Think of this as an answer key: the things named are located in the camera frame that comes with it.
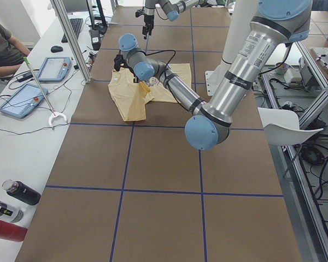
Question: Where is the seated person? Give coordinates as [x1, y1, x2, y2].
[0, 24, 30, 78]

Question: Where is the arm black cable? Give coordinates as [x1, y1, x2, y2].
[144, 49, 177, 69]

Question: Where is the black computer mouse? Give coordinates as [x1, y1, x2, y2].
[50, 45, 63, 53]

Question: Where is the aluminium frame post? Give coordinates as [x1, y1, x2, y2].
[50, 0, 91, 83]

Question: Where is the near blue teach pendant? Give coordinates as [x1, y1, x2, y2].
[0, 83, 44, 118]

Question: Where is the grey labelled bottle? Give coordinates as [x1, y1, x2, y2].
[0, 201, 24, 223]

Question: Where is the white plastic chair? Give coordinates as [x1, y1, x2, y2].
[258, 108, 324, 146]

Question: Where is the reacher grabber stick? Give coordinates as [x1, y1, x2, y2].
[24, 56, 68, 129]

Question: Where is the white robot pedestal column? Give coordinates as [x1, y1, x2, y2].
[205, 0, 258, 97]

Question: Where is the black keyboard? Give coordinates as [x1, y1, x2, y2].
[61, 18, 84, 41]

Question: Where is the cream long-sleeve printed shirt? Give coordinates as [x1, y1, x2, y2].
[108, 68, 177, 122]

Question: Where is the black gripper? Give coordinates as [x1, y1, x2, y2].
[114, 54, 128, 72]
[135, 7, 154, 40]

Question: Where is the black water bottle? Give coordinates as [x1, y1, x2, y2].
[2, 180, 41, 206]

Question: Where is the dark cylinder with label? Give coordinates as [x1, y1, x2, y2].
[89, 29, 101, 51]

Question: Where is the blue teach pendant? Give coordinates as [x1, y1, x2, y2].
[0, 83, 44, 118]
[37, 57, 72, 82]

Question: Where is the far blue teach pendant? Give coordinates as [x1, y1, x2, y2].
[37, 57, 72, 82]

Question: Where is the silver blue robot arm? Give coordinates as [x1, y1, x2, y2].
[114, 1, 312, 150]
[135, 0, 207, 39]

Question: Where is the red water bottle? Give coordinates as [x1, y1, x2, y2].
[0, 220, 27, 242]

